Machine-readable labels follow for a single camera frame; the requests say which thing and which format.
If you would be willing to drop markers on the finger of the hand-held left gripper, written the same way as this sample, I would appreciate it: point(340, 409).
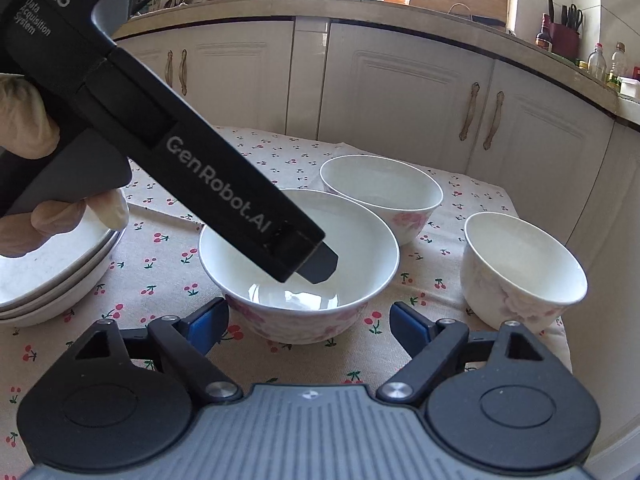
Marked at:
point(322, 265)

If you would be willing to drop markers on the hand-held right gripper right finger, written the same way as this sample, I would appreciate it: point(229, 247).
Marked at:
point(407, 327)

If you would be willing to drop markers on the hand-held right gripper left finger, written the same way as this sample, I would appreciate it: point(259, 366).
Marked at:
point(207, 327)

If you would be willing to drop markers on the pink floral white bowl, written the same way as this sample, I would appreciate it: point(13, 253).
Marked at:
point(365, 260)
point(380, 185)

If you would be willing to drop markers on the pale floral white bowl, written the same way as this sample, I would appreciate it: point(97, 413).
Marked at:
point(520, 255)

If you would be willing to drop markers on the person's left hand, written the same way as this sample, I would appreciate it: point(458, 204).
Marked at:
point(25, 120)

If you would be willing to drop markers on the cherry print tablecloth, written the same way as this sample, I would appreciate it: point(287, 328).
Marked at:
point(160, 270)

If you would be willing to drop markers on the narrow white cabinet panel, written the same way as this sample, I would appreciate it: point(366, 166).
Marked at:
point(307, 80)

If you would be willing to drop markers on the dark soy sauce bottle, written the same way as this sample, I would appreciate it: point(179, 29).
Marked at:
point(544, 35)

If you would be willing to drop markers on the clear bottle red cap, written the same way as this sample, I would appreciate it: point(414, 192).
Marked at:
point(597, 65)

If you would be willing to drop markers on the dark red knife holder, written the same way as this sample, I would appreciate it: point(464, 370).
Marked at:
point(565, 42)

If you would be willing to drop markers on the clear bottle pale liquid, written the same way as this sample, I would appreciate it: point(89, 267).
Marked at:
point(617, 67)

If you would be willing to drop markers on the black kitchen scissors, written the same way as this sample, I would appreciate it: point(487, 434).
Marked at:
point(575, 15)

